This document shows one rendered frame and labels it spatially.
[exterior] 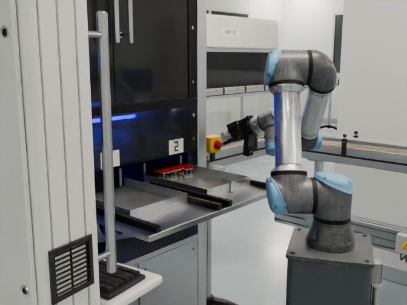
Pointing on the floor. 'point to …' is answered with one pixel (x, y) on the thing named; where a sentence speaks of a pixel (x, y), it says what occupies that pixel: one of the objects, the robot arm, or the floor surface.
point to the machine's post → (198, 159)
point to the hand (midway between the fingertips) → (222, 146)
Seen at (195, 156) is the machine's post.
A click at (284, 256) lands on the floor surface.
